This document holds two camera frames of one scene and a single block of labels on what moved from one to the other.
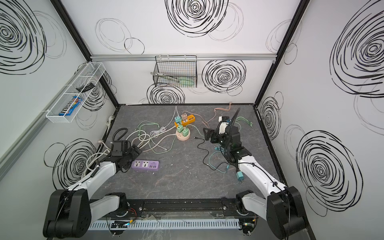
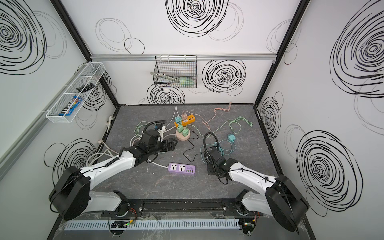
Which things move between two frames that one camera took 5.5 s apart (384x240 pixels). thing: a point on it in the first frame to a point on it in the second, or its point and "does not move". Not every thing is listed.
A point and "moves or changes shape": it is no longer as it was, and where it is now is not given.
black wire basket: x=176 y=71 does not move
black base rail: x=177 y=208 does not move
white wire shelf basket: x=74 y=98 does not move
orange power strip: x=190 y=118 does not move
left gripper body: x=132 y=153 to x=167 y=145
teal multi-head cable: x=219 y=148 moves or changes shape
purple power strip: x=145 y=165 to x=181 y=168
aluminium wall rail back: x=198 y=57 does not move
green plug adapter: x=186 y=132 does not move
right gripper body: x=217 y=135 to x=212 y=169
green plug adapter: x=180 y=128 does not move
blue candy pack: x=71 y=106 does not move
